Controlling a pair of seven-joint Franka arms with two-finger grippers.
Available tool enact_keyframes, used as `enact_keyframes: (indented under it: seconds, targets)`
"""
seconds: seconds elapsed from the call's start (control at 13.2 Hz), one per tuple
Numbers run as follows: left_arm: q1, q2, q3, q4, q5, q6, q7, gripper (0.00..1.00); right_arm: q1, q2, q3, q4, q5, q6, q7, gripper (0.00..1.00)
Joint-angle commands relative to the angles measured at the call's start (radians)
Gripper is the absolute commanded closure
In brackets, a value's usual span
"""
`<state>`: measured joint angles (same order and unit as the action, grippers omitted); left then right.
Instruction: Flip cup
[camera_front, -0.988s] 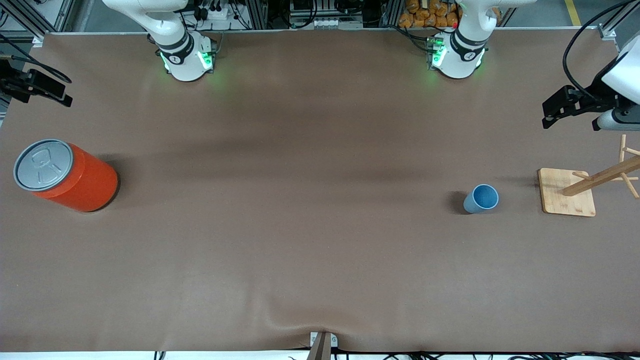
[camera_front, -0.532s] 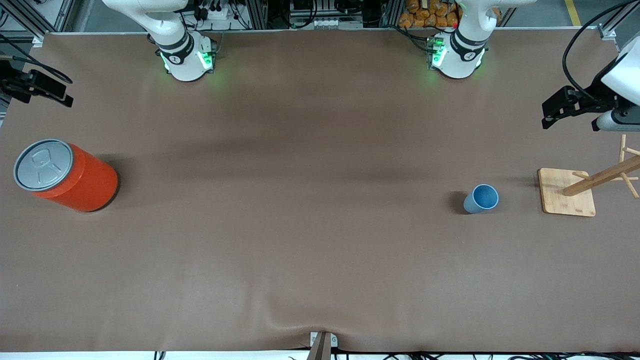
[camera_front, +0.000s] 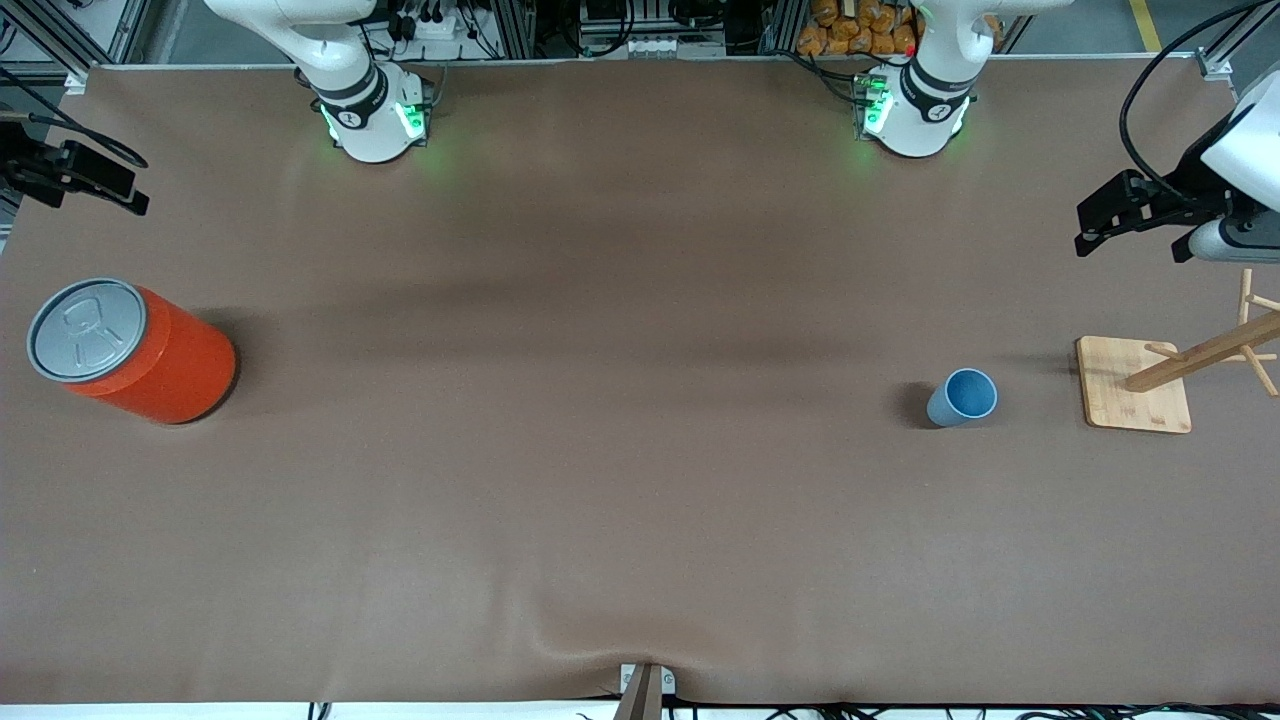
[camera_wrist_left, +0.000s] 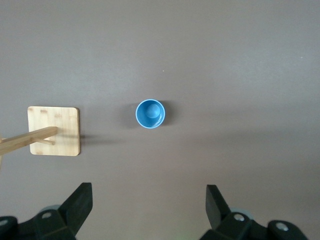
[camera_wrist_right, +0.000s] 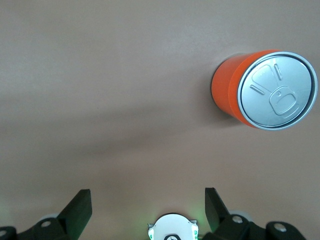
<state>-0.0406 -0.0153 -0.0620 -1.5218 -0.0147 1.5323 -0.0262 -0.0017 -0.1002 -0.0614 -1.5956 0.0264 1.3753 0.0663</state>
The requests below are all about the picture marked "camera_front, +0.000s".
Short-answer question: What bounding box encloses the light blue plastic cup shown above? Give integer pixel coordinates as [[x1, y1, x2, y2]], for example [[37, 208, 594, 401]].
[[925, 367, 999, 430]]

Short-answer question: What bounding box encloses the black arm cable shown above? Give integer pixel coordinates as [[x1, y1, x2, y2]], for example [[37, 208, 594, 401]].
[[1117, 0, 1280, 203], [0, 64, 150, 173]]

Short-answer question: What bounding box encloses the white power strip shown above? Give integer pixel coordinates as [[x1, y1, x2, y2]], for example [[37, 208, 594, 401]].
[[394, 8, 484, 44]]

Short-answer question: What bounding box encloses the brown table cloth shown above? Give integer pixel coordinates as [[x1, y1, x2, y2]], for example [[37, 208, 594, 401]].
[[0, 55, 1280, 707]]

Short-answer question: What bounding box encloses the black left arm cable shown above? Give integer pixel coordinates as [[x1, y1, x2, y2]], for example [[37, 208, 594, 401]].
[[1117, 0, 1280, 203]]

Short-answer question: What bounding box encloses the orange can with grey lid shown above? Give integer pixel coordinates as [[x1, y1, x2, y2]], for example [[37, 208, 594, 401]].
[[27, 277, 239, 427]]

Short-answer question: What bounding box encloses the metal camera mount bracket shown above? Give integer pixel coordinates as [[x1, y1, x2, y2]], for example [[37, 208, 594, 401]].
[[618, 662, 678, 720]]

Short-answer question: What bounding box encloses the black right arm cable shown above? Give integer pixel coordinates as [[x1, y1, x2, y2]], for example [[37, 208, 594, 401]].
[[0, 64, 150, 173]]

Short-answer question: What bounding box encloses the wooden cup rack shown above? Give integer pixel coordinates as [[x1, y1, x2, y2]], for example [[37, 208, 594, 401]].
[[1076, 267, 1280, 435]]

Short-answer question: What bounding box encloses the bag of orange snacks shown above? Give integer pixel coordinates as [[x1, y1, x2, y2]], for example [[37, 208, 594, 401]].
[[797, 0, 923, 58]]

